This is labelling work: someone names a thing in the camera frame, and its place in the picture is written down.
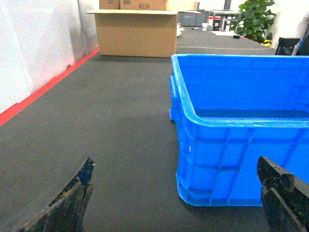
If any green potted plant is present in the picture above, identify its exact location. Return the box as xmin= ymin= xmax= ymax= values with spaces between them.
xmin=230 ymin=0 xmax=276 ymax=44

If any stacked cardboard box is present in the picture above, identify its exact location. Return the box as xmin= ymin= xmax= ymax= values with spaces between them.
xmin=99 ymin=0 xmax=198 ymax=11

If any grey storage bin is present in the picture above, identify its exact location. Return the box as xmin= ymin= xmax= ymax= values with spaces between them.
xmin=178 ymin=10 xmax=209 ymax=27

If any black plastic crate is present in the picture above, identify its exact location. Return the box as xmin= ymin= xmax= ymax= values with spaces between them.
xmin=275 ymin=37 xmax=300 ymax=56

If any open brown cardboard box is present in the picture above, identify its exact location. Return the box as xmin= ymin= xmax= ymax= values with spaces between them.
xmin=87 ymin=9 xmax=178 ymax=58

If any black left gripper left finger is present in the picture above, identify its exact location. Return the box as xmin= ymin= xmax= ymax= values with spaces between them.
xmin=18 ymin=157 xmax=95 ymax=232

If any large blue plastic crate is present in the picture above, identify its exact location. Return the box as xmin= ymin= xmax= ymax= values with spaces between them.
xmin=169 ymin=54 xmax=309 ymax=206

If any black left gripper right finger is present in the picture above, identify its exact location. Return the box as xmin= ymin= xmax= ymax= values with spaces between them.
xmin=257 ymin=156 xmax=309 ymax=232

